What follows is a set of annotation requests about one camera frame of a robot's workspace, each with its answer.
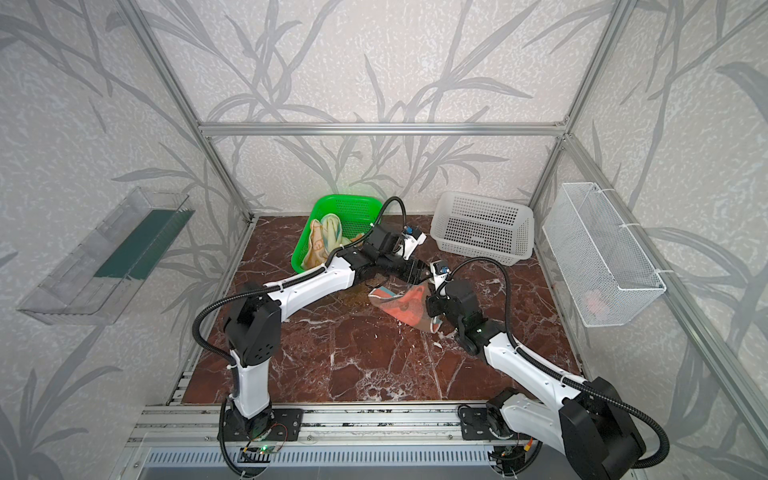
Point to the yellow green towel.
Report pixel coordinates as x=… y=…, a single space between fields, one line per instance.
x=332 y=232

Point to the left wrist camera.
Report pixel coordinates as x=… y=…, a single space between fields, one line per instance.
x=412 y=237

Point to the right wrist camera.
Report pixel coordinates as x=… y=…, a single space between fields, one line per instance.
x=439 y=272

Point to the aluminium frame crossbar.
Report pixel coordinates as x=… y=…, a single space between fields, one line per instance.
x=216 y=129

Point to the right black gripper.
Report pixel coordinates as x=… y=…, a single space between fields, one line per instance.
x=435 y=297

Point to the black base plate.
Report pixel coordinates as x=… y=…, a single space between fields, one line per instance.
x=475 y=426
x=273 y=424

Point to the peach patterned towel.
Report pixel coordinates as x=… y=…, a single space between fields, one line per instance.
x=317 y=252

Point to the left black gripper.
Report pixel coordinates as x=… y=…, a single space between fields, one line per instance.
x=411 y=264

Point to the clear plastic wall shelf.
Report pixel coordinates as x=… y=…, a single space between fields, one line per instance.
x=94 y=284

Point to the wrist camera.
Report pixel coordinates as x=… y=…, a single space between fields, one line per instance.
x=439 y=272
x=412 y=237

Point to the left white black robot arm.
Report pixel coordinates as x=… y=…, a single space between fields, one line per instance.
x=254 y=328

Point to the white plastic basket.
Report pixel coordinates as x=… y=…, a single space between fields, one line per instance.
x=471 y=226

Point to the aluminium front rail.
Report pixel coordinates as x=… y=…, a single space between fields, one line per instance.
x=327 y=424

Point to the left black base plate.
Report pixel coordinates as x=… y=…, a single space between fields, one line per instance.
x=273 y=424

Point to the white wire mesh basket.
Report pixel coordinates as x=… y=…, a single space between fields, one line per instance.
x=609 y=276

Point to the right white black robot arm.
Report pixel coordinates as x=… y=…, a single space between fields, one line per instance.
x=584 y=420

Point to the green plastic basket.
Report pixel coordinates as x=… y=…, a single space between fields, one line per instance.
x=355 y=212

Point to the pink brown bear towel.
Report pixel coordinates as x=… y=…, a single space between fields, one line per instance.
x=408 y=308

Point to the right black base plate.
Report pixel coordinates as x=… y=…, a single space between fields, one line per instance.
x=475 y=426

